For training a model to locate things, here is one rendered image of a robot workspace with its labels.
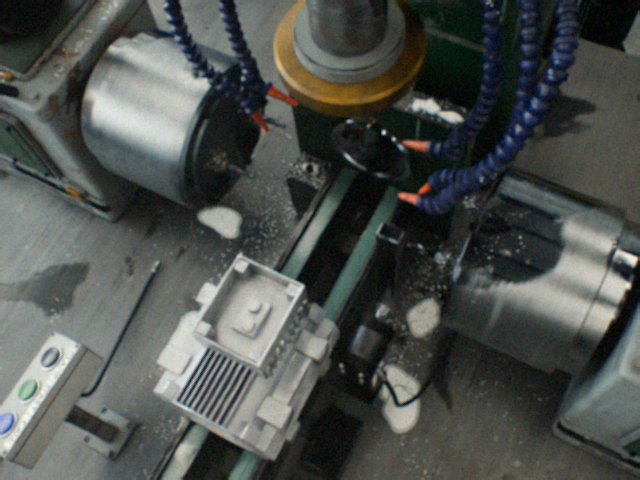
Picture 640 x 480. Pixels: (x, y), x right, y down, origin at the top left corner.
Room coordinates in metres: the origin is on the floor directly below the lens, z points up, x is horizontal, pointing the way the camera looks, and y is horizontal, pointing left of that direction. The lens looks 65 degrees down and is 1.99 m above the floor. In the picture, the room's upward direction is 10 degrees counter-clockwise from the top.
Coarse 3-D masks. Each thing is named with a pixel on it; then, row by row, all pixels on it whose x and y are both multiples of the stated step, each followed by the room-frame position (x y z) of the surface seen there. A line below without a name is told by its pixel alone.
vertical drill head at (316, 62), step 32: (320, 0) 0.53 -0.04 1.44; (352, 0) 0.52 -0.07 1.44; (384, 0) 0.54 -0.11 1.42; (288, 32) 0.59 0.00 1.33; (320, 32) 0.53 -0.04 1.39; (352, 32) 0.52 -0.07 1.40; (384, 32) 0.54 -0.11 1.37; (416, 32) 0.56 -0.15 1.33; (288, 64) 0.54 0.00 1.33; (320, 64) 0.52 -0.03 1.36; (352, 64) 0.51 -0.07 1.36; (384, 64) 0.51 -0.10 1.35; (416, 64) 0.51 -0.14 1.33; (320, 96) 0.49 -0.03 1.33; (352, 96) 0.48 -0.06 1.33; (384, 96) 0.48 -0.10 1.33
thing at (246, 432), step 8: (312, 304) 0.34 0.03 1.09; (304, 312) 0.33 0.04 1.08; (312, 312) 0.32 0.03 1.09; (320, 312) 0.32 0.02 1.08; (312, 320) 0.31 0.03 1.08; (320, 320) 0.31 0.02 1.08; (160, 384) 0.26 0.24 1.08; (168, 384) 0.26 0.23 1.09; (176, 384) 0.26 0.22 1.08; (160, 392) 0.25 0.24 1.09; (168, 392) 0.25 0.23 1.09; (176, 392) 0.25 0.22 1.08; (168, 400) 0.24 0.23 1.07; (240, 424) 0.19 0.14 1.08; (248, 424) 0.19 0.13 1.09; (240, 432) 0.18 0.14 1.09; (248, 432) 0.18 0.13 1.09; (256, 432) 0.18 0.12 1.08; (248, 440) 0.17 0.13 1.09; (256, 440) 0.17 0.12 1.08; (264, 456) 0.17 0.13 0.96
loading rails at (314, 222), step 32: (320, 192) 0.59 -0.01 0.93; (352, 192) 0.61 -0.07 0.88; (320, 224) 0.54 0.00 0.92; (288, 256) 0.49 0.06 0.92; (320, 256) 0.51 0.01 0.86; (352, 256) 0.47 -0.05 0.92; (352, 288) 0.41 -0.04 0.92; (352, 320) 0.38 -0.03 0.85; (320, 384) 0.29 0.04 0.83; (192, 448) 0.21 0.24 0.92; (224, 448) 0.21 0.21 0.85; (288, 448) 0.20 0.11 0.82
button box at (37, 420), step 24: (72, 360) 0.32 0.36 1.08; (96, 360) 0.32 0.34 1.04; (48, 384) 0.29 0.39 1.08; (72, 384) 0.29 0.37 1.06; (0, 408) 0.28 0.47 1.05; (24, 408) 0.27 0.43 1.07; (48, 408) 0.26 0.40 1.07; (24, 432) 0.23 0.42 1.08; (48, 432) 0.24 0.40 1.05; (24, 456) 0.21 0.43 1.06
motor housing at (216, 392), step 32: (192, 352) 0.31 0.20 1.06; (288, 352) 0.28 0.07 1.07; (192, 384) 0.25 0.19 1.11; (224, 384) 0.24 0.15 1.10; (256, 384) 0.24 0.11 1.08; (288, 384) 0.24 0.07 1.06; (192, 416) 0.24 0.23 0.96; (224, 416) 0.21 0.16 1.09; (256, 416) 0.20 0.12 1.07; (256, 448) 0.17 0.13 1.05
